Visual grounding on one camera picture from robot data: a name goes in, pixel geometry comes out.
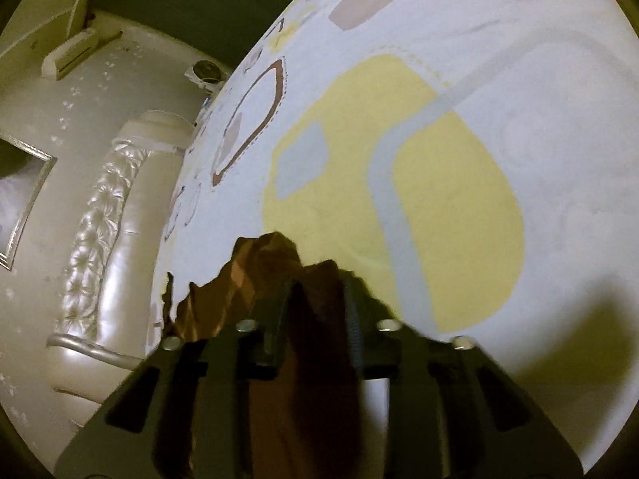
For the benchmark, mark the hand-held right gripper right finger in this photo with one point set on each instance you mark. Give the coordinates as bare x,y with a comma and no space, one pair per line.
357,340

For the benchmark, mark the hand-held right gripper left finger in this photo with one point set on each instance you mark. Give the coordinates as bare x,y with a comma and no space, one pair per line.
274,340

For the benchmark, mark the brown small garment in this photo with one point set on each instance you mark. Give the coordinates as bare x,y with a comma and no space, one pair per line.
269,265

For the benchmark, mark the cream tufted leather headboard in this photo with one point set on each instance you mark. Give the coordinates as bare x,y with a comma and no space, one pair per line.
125,259

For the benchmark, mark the white patterned bed sheet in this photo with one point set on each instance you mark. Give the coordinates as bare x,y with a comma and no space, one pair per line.
474,110

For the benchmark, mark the round dark container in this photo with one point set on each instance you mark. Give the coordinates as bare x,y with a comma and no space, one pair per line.
204,72

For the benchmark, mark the cream cabinet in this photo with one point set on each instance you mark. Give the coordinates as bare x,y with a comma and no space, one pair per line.
45,5

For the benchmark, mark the silver framed wall picture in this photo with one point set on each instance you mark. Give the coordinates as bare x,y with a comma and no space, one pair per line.
30,199

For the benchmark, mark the white wall air conditioner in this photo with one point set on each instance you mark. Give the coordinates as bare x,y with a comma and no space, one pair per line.
67,55

